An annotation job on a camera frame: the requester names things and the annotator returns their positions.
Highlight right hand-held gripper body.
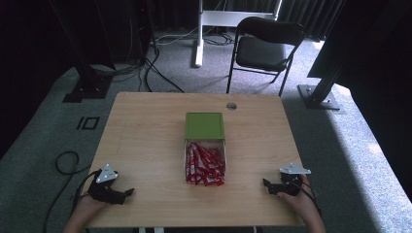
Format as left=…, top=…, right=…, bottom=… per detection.
left=271, top=162, right=312, bottom=197

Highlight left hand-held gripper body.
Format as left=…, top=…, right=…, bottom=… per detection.
left=86, top=163, right=128, bottom=206

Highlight person's right hand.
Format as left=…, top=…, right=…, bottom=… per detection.
left=276, top=174, right=315, bottom=218

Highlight person's left hand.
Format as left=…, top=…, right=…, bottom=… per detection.
left=75, top=193, right=110, bottom=217

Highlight pile of red packets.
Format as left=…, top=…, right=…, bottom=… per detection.
left=185, top=142, right=226, bottom=187

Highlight clear box of red packets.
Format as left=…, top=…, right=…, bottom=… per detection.
left=183, top=138, right=227, bottom=185

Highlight green box lid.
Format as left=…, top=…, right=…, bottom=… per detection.
left=184, top=112, right=226, bottom=141

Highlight black metal stand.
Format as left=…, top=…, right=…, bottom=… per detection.
left=296, top=0, right=348, bottom=112
left=48, top=0, right=117, bottom=104

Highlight black folding chair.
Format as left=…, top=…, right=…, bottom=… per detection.
left=225, top=16, right=306, bottom=98

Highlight white metal stand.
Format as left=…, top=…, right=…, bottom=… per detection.
left=193, top=0, right=284, bottom=68

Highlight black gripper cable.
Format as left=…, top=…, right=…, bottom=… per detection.
left=43, top=150, right=100, bottom=233
left=299, top=181, right=324, bottom=218

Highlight black floor cables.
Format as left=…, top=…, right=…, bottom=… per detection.
left=90, top=45, right=187, bottom=94

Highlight white floor cables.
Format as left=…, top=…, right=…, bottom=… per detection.
left=154, top=25, right=235, bottom=47

